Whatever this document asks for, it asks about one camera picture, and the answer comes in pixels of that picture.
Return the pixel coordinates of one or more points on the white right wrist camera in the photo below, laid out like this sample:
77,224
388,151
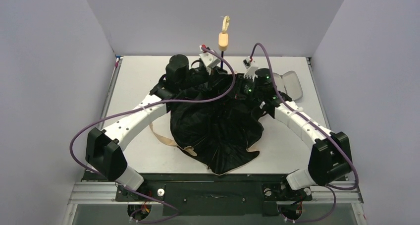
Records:
251,68

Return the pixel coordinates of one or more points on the aluminium front rail frame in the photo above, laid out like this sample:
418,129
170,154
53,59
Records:
105,203

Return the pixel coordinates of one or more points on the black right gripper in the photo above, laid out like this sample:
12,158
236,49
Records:
241,84

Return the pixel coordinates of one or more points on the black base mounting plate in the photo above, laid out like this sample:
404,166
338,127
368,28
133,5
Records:
202,194

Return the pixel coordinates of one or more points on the beige umbrella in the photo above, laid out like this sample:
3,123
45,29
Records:
212,127

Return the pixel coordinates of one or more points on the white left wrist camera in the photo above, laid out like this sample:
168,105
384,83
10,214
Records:
209,60

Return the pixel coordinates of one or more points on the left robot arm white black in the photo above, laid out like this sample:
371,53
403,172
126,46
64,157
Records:
105,147

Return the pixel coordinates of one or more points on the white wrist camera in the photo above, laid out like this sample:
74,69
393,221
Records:
251,68
209,60

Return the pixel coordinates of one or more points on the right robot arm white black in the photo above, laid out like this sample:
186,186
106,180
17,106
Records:
330,155

